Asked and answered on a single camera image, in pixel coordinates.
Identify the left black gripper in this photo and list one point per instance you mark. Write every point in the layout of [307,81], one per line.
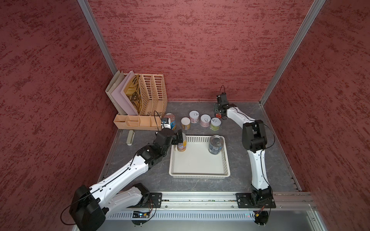
[175,140]

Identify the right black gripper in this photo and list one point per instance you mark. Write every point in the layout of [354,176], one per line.
[216,108]

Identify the yellow labelled tall can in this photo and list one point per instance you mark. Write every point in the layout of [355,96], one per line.
[182,145]

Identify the white perforated plastic basket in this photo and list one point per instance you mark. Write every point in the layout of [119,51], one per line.
[196,162]

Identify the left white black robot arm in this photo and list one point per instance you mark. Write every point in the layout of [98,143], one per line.
[91,206]

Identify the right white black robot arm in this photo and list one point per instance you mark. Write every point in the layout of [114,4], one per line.
[254,140]

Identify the small yellow can white lid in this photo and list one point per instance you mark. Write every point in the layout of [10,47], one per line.
[185,123]

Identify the small green can white lid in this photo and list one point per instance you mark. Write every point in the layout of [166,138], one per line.
[215,124]

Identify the small pink can middle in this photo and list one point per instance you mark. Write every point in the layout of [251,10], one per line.
[205,120]

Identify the small pink can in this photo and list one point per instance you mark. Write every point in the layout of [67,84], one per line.
[205,120]
[194,116]

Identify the small pink can rear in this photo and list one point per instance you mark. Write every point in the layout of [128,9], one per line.
[194,116]

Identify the beige eraser block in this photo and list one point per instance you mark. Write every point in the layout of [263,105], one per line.
[130,137]

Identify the beige plastic file organizer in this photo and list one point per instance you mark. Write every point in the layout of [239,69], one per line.
[154,98]

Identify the brown patterned magazine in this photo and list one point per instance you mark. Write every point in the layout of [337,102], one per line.
[133,93]

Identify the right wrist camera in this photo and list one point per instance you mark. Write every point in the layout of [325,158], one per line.
[222,99]

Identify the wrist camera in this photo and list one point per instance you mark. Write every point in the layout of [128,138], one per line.
[166,123]
[222,99]

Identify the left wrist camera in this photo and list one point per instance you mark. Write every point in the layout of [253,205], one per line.
[166,123]

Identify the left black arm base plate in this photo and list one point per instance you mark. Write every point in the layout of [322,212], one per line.
[153,198]

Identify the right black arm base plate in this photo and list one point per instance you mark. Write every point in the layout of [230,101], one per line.
[255,201]

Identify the aluminium front rail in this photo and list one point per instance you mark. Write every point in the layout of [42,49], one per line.
[187,200]

